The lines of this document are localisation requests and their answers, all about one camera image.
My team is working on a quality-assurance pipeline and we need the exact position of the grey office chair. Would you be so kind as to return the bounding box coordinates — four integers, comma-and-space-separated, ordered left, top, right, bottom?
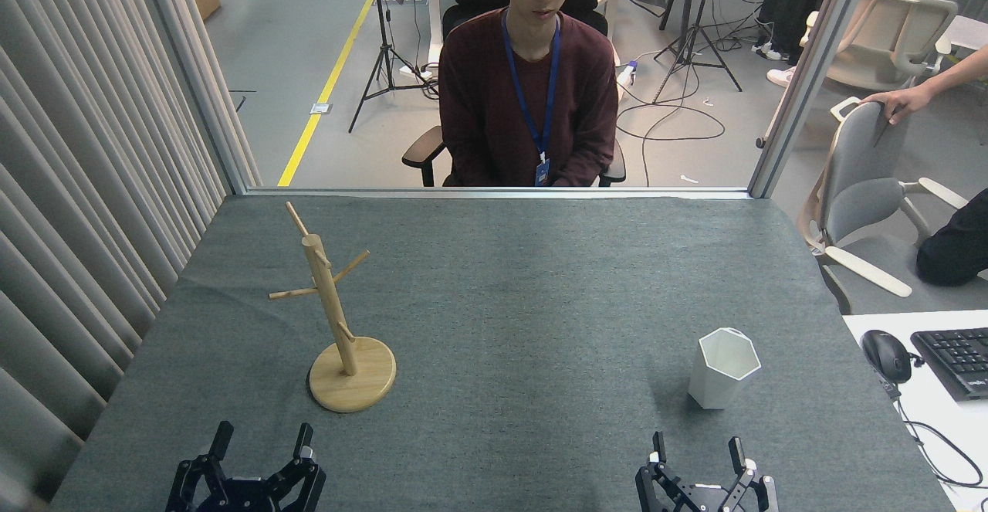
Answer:
799, 97, 969, 316

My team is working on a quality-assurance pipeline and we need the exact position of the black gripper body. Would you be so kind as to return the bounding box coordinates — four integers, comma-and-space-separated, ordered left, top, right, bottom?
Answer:
199, 480, 288, 512
679, 486, 734, 512

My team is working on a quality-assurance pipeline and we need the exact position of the blue lanyard with badge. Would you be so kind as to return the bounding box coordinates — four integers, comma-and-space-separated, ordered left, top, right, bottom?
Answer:
502, 8, 562, 186

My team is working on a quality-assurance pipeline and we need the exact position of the black computer mouse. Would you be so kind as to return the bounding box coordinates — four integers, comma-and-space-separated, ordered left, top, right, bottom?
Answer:
861, 330, 914, 384

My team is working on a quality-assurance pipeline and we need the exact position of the black tripod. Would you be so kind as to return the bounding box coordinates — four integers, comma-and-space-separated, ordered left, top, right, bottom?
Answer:
652, 0, 743, 105
348, 0, 437, 134

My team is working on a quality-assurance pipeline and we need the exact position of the wooden cup rack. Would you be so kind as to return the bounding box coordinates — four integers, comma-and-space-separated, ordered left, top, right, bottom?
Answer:
269, 202, 397, 413

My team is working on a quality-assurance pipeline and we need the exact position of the beige office chair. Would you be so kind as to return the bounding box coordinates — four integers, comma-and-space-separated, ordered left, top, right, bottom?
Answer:
800, 0, 959, 96

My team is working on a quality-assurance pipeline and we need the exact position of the beige pleated curtain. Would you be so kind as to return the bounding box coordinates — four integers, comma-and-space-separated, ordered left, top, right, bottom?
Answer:
0, 0, 263, 512

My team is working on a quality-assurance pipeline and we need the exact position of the seated person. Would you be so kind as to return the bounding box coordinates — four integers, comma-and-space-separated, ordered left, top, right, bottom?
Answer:
438, 0, 619, 188

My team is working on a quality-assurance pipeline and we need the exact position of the person's hand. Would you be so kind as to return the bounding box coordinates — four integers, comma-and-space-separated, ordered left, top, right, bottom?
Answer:
861, 86, 936, 125

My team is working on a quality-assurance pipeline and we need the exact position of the black desk cable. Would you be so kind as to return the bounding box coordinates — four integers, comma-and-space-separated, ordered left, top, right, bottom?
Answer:
872, 365, 985, 490

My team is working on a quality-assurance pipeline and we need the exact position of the yellow floor tape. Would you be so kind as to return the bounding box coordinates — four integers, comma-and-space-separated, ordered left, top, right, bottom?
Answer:
277, 0, 396, 188

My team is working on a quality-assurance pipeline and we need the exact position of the silver frame post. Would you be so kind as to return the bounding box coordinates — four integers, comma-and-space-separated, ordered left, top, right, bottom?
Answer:
747, 0, 881, 199
133, 0, 263, 195

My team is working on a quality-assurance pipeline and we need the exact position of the person's leg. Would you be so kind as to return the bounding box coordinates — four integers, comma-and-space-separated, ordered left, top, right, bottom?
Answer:
916, 188, 988, 287

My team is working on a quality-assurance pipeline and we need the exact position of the black office chair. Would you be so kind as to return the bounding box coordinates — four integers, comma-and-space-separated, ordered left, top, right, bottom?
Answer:
401, 0, 627, 188

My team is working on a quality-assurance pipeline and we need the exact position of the black floor cable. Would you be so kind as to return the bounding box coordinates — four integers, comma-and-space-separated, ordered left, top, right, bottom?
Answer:
615, 72, 726, 187

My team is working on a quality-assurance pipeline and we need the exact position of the black keyboard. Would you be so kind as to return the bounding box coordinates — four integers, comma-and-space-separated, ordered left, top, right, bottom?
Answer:
911, 327, 988, 402

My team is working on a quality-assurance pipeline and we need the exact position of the white side desk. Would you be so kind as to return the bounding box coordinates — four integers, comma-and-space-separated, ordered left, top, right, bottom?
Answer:
843, 310, 988, 512

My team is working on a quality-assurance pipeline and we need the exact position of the silver frame rail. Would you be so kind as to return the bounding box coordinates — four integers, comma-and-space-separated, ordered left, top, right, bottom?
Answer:
245, 186, 751, 201

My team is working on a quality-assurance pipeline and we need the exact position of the white hexagonal cup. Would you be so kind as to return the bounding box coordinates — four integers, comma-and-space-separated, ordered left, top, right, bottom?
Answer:
688, 327, 762, 410

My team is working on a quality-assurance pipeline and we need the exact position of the grey table cloth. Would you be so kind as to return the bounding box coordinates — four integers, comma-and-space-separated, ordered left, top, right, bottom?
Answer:
50, 194, 958, 512

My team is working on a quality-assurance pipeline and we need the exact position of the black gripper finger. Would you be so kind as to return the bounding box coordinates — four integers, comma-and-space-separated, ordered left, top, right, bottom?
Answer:
722, 438, 778, 512
266, 423, 327, 512
166, 422, 234, 512
635, 432, 699, 512

